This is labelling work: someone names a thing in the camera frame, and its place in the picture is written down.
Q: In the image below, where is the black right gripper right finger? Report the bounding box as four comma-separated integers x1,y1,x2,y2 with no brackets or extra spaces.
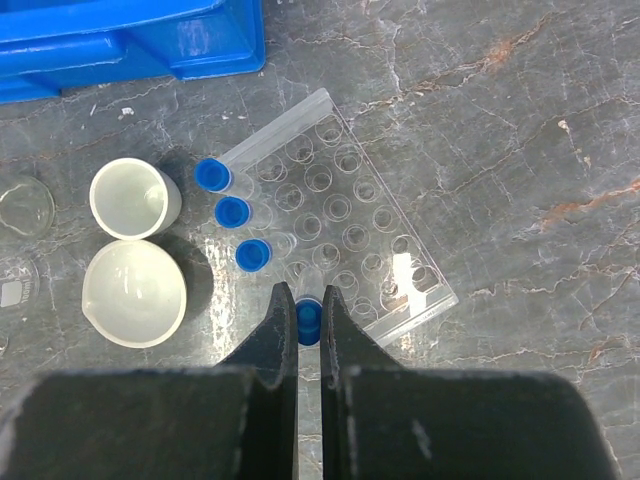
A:
320,285,407,479

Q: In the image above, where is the white ceramic crucible cup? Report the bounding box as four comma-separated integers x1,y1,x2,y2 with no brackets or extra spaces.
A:
89,158,182,241

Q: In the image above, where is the clear acrylic test tube rack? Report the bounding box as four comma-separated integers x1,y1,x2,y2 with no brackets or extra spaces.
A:
221,88,458,346

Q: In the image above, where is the clear glass beaker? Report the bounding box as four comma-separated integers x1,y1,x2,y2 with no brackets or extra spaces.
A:
1,256,40,323

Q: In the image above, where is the clear glass jar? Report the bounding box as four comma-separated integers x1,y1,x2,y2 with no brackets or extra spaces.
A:
1,174,55,243

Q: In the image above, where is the blue plastic compartment bin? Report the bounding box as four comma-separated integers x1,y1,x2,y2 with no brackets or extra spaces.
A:
1,0,266,103

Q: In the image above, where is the white ceramic evaporating dish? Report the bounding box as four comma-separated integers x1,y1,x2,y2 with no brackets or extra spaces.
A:
81,240,187,349

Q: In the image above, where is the blue capped test tube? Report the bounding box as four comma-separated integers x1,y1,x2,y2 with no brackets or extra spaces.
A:
294,266,324,346
235,231,297,273
214,196,276,230
194,158,257,199

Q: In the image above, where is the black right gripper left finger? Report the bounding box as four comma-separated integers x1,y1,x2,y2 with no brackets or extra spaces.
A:
222,282,299,479

